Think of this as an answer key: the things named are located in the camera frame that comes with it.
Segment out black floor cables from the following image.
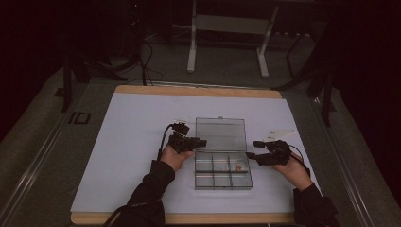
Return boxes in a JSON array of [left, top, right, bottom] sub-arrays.
[[137, 39, 165, 87]]

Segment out white table mat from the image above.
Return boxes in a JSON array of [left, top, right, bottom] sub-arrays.
[[70, 92, 323, 215]]

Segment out hand-held gripper cable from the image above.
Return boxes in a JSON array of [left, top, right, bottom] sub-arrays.
[[288, 144, 312, 178], [156, 123, 176, 162]]

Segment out person's right hand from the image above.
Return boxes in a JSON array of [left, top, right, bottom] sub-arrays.
[[271, 153, 312, 192]]

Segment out white metal stand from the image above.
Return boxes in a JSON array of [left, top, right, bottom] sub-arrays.
[[186, 0, 280, 79]]

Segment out black metal stand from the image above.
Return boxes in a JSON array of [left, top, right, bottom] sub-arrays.
[[54, 51, 93, 114], [272, 67, 338, 128]]

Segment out black tripod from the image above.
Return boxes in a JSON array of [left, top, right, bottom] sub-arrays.
[[84, 0, 144, 81]]

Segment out left hand-held gripper cable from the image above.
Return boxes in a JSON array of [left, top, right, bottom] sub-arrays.
[[156, 123, 176, 162]]

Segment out right hand-held gripper cable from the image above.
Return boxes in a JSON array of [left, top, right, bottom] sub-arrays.
[[288, 144, 312, 178]]

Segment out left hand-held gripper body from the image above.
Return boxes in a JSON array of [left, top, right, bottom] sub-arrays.
[[167, 121, 199, 155]]

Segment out person's left hand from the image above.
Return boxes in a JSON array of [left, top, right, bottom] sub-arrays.
[[159, 144, 195, 173]]

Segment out clear plastic compartment box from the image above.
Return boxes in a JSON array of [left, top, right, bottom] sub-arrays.
[[194, 116, 254, 191]]

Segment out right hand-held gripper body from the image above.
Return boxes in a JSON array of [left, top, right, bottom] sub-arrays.
[[259, 128, 297, 167]]

